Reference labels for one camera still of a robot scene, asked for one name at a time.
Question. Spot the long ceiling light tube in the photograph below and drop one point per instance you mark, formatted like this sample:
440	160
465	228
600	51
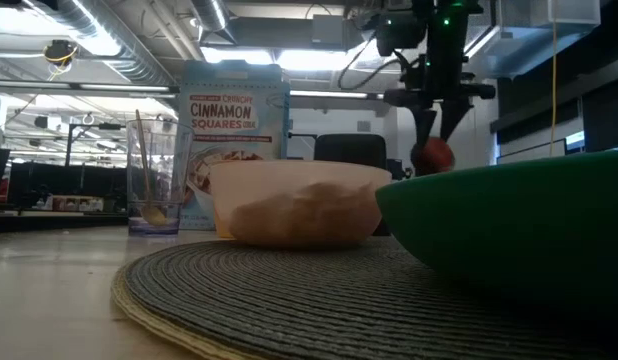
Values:
114	87

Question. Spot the grey round woven placemat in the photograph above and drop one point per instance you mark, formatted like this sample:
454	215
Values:
299	300

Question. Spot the short ceiling light tube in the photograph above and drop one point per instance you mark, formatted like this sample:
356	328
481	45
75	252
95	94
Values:
329	94

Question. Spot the shelf with small items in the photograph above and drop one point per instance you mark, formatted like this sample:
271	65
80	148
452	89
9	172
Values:
74	203

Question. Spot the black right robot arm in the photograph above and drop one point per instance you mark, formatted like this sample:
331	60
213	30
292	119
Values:
449	12

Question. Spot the wooden spoon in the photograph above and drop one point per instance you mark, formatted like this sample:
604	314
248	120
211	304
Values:
153	215

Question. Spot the translucent ceiling box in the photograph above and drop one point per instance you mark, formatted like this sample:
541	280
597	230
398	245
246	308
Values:
549	12

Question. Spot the green plate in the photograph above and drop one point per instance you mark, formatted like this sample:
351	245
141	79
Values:
514	215

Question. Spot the pink translucent bowl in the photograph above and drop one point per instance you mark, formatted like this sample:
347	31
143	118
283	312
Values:
239	185

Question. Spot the blue cinnamon squares cereal box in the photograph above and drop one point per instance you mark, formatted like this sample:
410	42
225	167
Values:
224	115

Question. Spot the grey ceiling unit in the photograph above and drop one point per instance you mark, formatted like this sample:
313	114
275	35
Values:
329	31

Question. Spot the small silver ceiling duct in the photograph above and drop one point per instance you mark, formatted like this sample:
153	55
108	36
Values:
211	15

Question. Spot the blue lit screen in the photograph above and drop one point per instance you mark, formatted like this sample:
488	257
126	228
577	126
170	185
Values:
575	139

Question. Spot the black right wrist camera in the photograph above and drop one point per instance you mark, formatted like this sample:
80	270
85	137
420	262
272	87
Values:
399	32

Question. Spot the red apple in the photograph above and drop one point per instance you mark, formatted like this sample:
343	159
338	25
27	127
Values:
434	159

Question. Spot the black aluminium table frame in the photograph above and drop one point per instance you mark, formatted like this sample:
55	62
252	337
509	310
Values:
49	223

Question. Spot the large silver ceiling duct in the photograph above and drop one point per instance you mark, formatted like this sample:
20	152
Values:
119	55

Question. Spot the black toaster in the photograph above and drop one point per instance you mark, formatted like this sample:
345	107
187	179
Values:
349	147

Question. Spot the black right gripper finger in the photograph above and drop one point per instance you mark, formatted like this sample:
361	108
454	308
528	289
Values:
425	125
454	117

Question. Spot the clear plastic cup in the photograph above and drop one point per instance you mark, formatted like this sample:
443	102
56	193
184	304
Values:
164	165

